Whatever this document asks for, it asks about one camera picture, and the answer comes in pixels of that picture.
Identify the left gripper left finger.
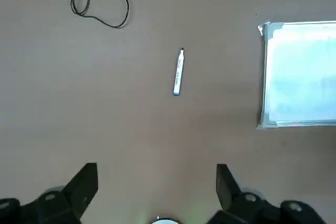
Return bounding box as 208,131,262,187
0,162,99,224

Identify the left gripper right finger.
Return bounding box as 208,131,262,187
208,163,330,224

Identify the white whiteboard marker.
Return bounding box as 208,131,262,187
172,47,186,97

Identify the silver framed whiteboard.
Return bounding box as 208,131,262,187
256,20,336,130

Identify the black lamp cable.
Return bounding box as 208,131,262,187
70,0,130,29

